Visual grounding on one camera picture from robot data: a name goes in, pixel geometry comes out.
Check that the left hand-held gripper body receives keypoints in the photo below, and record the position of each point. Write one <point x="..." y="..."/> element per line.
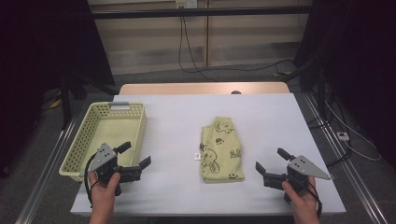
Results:
<point x="104" y="157"/>

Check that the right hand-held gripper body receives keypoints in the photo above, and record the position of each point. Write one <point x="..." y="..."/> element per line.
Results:
<point x="306" y="166"/>

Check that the yellow-green perforated plastic basket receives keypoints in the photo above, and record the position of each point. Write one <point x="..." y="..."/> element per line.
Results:
<point x="106" y="130"/>

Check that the yellow-green printed pants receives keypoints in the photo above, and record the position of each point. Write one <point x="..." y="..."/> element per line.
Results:
<point x="221" y="149"/>

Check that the person's right hand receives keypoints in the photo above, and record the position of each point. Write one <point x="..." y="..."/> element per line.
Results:
<point x="302" y="202"/>

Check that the person's left hand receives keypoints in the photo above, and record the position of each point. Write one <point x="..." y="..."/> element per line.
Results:
<point x="102" y="194"/>

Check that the white power strip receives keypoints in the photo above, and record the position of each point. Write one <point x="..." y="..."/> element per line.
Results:
<point x="343" y="136"/>

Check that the black metal stand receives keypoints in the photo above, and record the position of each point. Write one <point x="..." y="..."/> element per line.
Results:
<point x="65" y="99"/>

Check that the wooden table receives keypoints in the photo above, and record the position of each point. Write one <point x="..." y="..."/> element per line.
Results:
<point x="186" y="88"/>

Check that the dark curtain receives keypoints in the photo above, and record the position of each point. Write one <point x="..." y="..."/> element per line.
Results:
<point x="37" y="62"/>
<point x="364" y="62"/>

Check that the black horizontal metal bar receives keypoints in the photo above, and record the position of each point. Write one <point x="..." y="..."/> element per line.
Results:
<point x="199" y="12"/>

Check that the metal floor rail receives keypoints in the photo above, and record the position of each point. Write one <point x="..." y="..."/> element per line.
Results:
<point x="46" y="174"/>
<point x="348" y="171"/>

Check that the white wall socket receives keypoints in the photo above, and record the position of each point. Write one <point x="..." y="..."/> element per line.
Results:
<point x="186" y="3"/>

